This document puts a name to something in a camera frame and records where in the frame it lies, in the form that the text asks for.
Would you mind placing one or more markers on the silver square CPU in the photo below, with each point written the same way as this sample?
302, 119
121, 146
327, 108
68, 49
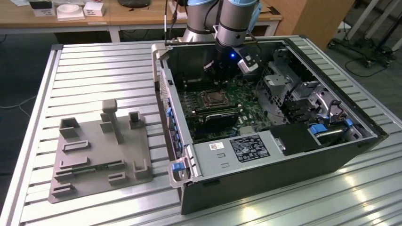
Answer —
216, 98

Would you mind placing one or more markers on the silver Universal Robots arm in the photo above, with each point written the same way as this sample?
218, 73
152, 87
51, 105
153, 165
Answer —
232, 33

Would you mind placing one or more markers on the CPU socket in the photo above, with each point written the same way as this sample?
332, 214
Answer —
207, 107

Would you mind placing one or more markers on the metal disk bay cage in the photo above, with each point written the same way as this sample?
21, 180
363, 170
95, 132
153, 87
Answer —
276, 81

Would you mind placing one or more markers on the green motherboard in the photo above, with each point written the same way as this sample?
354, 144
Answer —
251, 110

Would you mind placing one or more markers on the black graphics card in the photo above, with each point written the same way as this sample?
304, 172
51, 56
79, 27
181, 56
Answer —
219, 121

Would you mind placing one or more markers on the small silver heatsink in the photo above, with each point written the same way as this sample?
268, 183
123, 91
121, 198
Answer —
247, 130

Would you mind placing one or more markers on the wooden cabinet panel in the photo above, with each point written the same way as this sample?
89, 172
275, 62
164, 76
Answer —
314, 23

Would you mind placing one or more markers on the black round object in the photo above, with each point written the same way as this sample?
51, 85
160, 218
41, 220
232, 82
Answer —
133, 2

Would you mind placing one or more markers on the black plastic shroud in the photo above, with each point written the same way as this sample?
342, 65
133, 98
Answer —
295, 139

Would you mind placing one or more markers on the blue disk carrier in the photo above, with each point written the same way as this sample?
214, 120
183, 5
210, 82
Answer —
316, 129

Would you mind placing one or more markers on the silver power supply unit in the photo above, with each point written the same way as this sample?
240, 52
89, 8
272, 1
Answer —
216, 162

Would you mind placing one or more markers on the blue case latch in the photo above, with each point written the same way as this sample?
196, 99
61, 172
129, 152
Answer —
176, 166

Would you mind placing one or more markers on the small blue clip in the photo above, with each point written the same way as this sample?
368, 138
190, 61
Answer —
347, 123

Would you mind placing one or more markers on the white printed cardboard box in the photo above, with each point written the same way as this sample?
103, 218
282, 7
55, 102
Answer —
93, 9

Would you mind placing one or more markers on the wheeled equipment cart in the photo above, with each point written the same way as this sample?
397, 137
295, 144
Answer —
372, 42

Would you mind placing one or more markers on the black open PC case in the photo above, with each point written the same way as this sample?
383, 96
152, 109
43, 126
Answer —
267, 183

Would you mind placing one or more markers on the grey parts rack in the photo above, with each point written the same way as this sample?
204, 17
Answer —
93, 141

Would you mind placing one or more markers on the white box with round hollow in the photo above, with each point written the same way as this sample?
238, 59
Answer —
69, 13

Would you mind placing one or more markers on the green RAM stick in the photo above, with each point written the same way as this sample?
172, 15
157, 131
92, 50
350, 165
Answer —
93, 169

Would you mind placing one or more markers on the white box with black top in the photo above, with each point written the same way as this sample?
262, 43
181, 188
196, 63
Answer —
41, 7

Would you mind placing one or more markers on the wooden desk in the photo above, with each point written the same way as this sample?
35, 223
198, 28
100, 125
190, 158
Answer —
19, 18

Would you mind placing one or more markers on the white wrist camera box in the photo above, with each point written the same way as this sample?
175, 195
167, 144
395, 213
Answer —
250, 63

